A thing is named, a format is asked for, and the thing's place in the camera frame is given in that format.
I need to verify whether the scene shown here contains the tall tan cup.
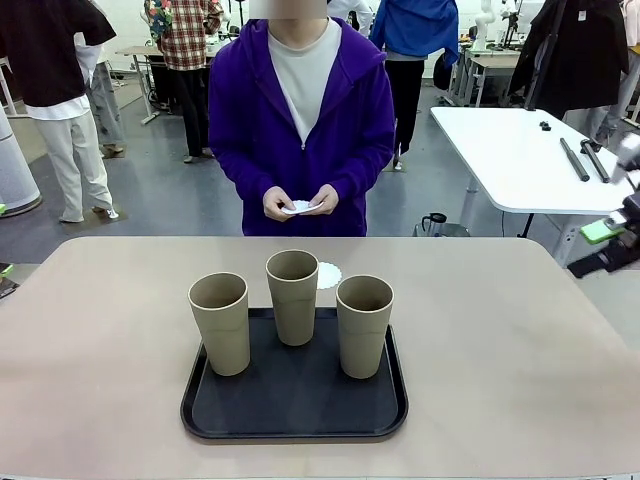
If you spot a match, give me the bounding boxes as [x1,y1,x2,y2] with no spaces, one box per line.
[187,271,251,377]
[264,249,320,347]
[334,274,396,380]

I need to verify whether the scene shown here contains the person's right forearm purple sleeve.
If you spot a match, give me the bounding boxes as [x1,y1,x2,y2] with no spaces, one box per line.
[209,142,274,211]

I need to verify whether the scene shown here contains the person's left hand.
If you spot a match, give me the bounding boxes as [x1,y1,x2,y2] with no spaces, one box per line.
[307,183,341,217]

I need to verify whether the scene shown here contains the person's right hand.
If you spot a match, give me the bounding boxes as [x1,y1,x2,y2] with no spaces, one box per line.
[261,185,300,222]

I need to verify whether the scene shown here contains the plain black metal rod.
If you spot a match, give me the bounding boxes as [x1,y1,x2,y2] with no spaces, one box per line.
[559,137,592,182]

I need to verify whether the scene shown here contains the white cylindrical air purifier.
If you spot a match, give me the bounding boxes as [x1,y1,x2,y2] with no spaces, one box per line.
[0,107,44,218]

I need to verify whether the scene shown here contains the white side table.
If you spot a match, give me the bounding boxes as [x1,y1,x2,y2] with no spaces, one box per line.
[429,106,640,241]

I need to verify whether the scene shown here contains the steel jug with black lid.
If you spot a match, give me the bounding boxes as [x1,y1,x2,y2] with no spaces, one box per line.
[413,212,471,239]

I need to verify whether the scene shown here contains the hanging black coat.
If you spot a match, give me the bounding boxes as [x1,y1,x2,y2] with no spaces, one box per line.
[507,0,631,121]

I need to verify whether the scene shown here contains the person in grey trousers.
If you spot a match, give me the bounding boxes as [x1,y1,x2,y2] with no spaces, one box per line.
[74,29,127,159]

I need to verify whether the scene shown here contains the grey background desk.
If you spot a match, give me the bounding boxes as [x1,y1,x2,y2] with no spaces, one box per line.
[448,47,522,109]

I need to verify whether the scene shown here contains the person black top white trousers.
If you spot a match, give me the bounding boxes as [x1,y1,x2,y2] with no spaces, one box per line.
[0,0,120,224]

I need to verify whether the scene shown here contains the black bag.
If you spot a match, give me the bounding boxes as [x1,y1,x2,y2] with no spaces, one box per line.
[432,52,454,92]

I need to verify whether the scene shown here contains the wooden top desk white legs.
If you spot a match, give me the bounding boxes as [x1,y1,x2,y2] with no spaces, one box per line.
[115,45,167,126]

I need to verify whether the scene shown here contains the white scalloped paper coaster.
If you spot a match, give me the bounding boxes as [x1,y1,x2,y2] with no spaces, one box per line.
[315,260,344,291]

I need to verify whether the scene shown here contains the person in blue jacket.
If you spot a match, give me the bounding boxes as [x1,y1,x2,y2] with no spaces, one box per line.
[368,0,461,172]

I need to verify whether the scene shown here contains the person in purple hoodie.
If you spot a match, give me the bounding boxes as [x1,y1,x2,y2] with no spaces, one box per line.
[207,0,396,239]

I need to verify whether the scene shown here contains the person in plaid shirt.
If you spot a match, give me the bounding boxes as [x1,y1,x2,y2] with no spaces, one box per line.
[143,0,225,165]

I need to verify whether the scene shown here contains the black plastic serving tray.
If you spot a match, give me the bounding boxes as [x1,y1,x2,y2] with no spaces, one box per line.
[179,307,410,444]

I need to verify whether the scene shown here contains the person in white shirt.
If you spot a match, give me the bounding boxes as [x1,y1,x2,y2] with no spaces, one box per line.
[328,0,374,37]

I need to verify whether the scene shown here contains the black rod with cross handle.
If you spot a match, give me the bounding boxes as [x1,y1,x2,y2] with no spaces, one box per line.
[579,139,612,185]

